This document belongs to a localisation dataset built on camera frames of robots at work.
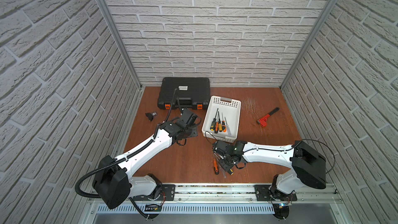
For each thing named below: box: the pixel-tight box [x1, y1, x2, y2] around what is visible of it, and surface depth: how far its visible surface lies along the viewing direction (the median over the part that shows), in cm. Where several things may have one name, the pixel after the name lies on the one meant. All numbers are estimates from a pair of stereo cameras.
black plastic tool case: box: [157, 77, 211, 110], surface depth 111 cm
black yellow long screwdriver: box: [209, 107, 219, 132], surface depth 97 cm
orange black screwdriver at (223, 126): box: [221, 112, 227, 133], surface depth 97 cm
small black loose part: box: [145, 111, 158, 122], surface depth 102 cm
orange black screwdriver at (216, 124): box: [214, 113, 220, 134], surface depth 97 cm
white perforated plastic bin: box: [201, 95, 242, 144], surface depth 102 cm
